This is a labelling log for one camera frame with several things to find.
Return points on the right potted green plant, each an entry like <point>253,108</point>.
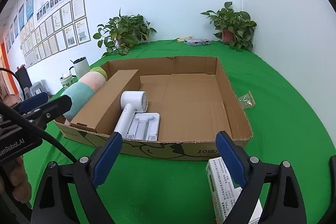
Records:
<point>235,28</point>

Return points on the person's left hand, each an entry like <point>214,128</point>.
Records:
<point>22,191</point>

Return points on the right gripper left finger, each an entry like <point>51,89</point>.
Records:
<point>53,202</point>

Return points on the grey plastic stool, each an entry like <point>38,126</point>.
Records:
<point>35,89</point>

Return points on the potted green plant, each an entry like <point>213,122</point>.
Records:
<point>235,28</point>
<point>121,33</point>

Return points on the white folding phone stand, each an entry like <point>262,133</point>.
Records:
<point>144,126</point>

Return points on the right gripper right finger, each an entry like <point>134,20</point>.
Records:
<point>284,201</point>

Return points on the left potted green plant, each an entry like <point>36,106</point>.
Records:
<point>121,33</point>

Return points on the pastel plush pillow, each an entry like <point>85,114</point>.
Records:
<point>81,91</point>

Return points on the white green cup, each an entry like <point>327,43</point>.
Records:
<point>67,81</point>

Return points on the long brown cardboard box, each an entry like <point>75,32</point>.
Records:
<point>101,113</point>

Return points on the patterned blue pouch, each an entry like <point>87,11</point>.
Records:
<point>196,42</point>

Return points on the black monitor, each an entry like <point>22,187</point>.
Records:
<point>23,76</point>

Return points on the white handheld fan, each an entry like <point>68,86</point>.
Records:
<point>131,102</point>

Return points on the white medicine box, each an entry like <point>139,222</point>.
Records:
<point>224,193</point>

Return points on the small clear plastic bag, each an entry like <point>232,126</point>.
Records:
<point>247,101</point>

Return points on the green tablecloth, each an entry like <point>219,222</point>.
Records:
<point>141,190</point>

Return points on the white electric kettle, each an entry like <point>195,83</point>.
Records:
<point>80,66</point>

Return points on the yellow cloth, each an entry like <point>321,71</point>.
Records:
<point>182,39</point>

